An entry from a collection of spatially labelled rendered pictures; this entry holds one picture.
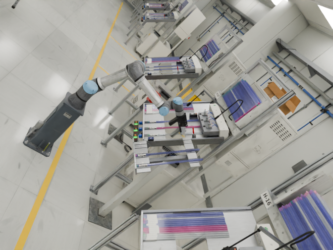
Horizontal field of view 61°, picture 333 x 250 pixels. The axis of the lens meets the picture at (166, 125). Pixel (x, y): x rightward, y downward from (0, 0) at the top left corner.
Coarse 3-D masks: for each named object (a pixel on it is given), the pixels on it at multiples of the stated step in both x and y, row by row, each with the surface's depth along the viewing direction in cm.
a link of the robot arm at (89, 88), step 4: (88, 80) 228; (84, 84) 225; (88, 84) 225; (92, 84) 229; (96, 84) 233; (80, 88) 227; (84, 88) 225; (88, 88) 224; (92, 88) 226; (96, 88) 229; (80, 92) 226; (84, 92) 225; (88, 92) 225; (92, 92) 227; (96, 92) 236; (80, 96) 227; (84, 96) 227; (88, 96) 228
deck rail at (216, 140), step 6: (180, 138) 246; (192, 138) 246; (198, 138) 246; (204, 138) 246; (210, 138) 246; (216, 138) 246; (222, 138) 247; (150, 144) 246; (156, 144) 246; (162, 144) 247; (168, 144) 247; (174, 144) 247; (180, 144) 248; (198, 144) 249
